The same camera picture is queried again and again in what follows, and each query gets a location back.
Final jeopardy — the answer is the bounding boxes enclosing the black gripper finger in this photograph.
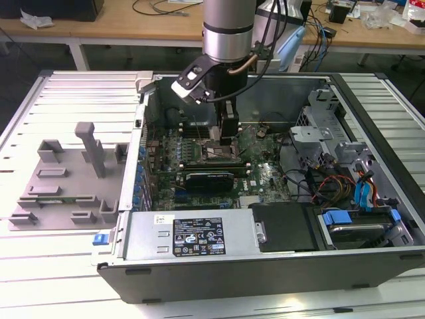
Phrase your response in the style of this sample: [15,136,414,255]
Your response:
[215,99,226,129]
[221,99,240,139]

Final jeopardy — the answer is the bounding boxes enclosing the metal socket cover frame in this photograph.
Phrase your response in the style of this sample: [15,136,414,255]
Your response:
[231,127,260,158]

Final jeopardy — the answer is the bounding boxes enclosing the CPU socket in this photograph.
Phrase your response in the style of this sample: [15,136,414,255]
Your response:
[200,137,240,161]

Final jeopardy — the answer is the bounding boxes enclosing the RAM slot white clips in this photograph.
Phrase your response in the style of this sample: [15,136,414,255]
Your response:
[179,122,242,128]
[179,169,250,177]

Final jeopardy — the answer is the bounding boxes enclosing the black graphics card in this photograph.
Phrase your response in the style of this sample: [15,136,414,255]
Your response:
[183,170,236,193]

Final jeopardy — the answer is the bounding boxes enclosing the green motherboard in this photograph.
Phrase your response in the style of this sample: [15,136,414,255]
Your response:
[145,122,295,212]

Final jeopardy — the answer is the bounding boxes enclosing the silver finned heatsink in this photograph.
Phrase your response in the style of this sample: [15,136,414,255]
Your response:
[238,195,264,209]

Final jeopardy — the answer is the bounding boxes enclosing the silver metal disk bay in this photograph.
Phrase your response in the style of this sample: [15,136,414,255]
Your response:
[288,125,335,157]

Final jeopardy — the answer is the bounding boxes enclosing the tall black box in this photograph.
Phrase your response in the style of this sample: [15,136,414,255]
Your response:
[300,0,313,26]

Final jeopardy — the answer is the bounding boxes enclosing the wooden desk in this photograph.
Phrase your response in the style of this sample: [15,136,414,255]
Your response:
[0,0,425,72]

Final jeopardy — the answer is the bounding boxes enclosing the black plastic shroud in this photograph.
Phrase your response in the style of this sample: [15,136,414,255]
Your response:
[248,202,321,253]

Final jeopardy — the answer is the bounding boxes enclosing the small black open box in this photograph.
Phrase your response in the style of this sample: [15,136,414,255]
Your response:
[328,1,353,24]

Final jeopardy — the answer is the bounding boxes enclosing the silver power supply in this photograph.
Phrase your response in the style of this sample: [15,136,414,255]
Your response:
[122,209,262,263]

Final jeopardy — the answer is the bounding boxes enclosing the open black PC case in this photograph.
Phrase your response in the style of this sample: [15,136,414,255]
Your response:
[90,71,425,305]

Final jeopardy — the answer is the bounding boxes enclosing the grey parts rack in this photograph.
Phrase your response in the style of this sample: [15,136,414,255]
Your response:
[6,122,131,232]

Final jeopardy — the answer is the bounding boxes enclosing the clear plastic bags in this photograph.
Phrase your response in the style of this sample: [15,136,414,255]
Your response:
[361,5,404,29]

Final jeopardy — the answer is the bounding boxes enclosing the hard disk in blue carrier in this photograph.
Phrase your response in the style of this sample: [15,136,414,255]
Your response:
[317,207,405,251]

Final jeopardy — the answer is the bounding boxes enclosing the green RAM stick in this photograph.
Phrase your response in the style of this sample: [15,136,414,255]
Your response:
[19,197,96,205]

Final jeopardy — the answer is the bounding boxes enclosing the wide black box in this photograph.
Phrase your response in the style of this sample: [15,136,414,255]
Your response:
[0,0,106,23]

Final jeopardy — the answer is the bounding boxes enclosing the white and red bag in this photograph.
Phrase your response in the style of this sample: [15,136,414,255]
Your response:
[402,0,425,34]

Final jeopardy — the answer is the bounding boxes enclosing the crumpled white paper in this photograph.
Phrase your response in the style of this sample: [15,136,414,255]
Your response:
[19,8,54,30]

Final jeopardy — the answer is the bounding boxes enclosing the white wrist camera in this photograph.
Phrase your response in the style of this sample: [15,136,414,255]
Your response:
[171,56,216,106]

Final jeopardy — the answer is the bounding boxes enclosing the black wire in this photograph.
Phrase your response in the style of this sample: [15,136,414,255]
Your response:
[277,131,333,203]

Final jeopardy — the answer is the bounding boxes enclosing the blue cable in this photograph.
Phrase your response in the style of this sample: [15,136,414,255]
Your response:
[310,13,333,73]

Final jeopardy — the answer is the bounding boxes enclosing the yellow and red power wires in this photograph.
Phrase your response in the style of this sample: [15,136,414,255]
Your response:
[313,175,353,204]

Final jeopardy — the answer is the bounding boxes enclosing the blue flat data wire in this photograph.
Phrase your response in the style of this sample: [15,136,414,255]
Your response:
[353,169,375,214]

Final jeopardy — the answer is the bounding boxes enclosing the orange data wire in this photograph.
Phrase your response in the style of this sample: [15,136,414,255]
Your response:
[367,168,384,209]

